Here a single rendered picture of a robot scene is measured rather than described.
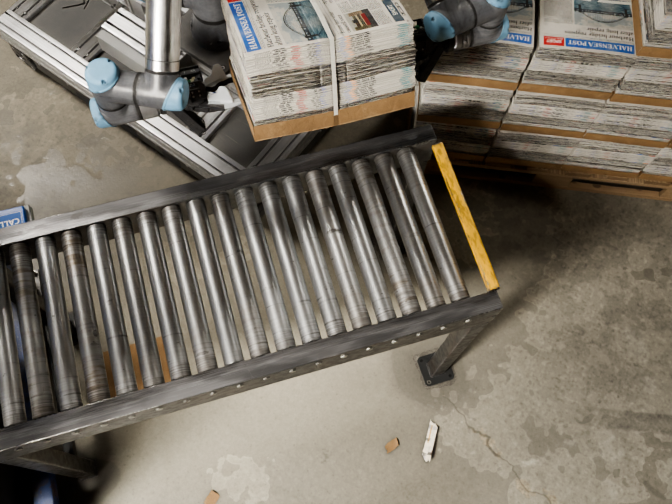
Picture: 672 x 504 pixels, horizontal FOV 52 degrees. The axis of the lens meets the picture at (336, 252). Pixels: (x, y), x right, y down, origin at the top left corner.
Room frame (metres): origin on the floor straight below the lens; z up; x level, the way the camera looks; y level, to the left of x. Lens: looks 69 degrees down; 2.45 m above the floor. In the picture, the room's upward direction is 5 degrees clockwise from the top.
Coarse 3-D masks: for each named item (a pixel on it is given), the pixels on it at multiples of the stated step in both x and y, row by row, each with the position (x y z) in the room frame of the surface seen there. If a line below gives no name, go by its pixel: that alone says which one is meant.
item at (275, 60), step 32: (224, 0) 1.06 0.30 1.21; (256, 0) 1.06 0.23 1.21; (288, 0) 1.07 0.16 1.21; (256, 32) 0.94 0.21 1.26; (288, 32) 0.94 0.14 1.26; (256, 64) 0.86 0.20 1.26; (288, 64) 0.88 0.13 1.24; (256, 96) 0.83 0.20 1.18; (288, 96) 0.85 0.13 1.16; (320, 96) 0.87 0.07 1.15
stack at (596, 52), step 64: (512, 0) 1.48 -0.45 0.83; (576, 0) 1.50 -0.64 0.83; (448, 64) 1.33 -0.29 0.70; (512, 64) 1.32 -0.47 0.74; (576, 64) 1.33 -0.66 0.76; (640, 64) 1.32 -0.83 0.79; (448, 128) 1.33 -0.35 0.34; (576, 128) 1.32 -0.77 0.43; (640, 128) 1.32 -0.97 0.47; (640, 192) 1.32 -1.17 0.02
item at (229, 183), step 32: (416, 128) 1.03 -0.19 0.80; (288, 160) 0.90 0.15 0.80; (320, 160) 0.90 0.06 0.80; (352, 160) 0.92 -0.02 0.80; (160, 192) 0.77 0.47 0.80; (192, 192) 0.77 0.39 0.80; (224, 192) 0.79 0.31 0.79; (256, 192) 0.82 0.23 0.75; (32, 224) 0.64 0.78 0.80; (64, 224) 0.65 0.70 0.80; (160, 224) 0.72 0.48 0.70; (32, 256) 0.59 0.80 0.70
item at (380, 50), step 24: (336, 0) 1.07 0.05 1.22; (360, 0) 1.07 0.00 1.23; (384, 0) 1.07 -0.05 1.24; (360, 24) 0.98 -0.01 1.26; (384, 24) 0.98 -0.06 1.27; (408, 24) 0.99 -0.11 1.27; (360, 48) 0.94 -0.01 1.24; (384, 48) 0.95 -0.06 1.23; (408, 48) 0.97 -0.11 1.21; (360, 72) 0.92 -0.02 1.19; (384, 72) 0.94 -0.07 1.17; (408, 72) 0.95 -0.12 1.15; (360, 96) 0.90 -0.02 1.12; (384, 96) 0.91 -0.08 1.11
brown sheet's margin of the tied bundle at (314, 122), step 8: (232, 72) 1.00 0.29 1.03; (240, 96) 0.91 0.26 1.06; (248, 120) 0.84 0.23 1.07; (288, 120) 0.82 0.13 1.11; (296, 120) 0.83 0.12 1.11; (304, 120) 0.84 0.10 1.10; (312, 120) 0.84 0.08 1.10; (320, 120) 0.85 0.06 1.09; (256, 128) 0.80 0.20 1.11; (264, 128) 0.80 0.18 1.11; (272, 128) 0.81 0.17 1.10; (280, 128) 0.81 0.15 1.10; (288, 128) 0.82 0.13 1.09; (296, 128) 0.82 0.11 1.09; (304, 128) 0.83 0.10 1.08; (312, 128) 0.83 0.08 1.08; (320, 128) 0.84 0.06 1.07; (256, 136) 0.79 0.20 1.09; (264, 136) 0.79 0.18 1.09; (272, 136) 0.80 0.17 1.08; (280, 136) 0.80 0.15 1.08
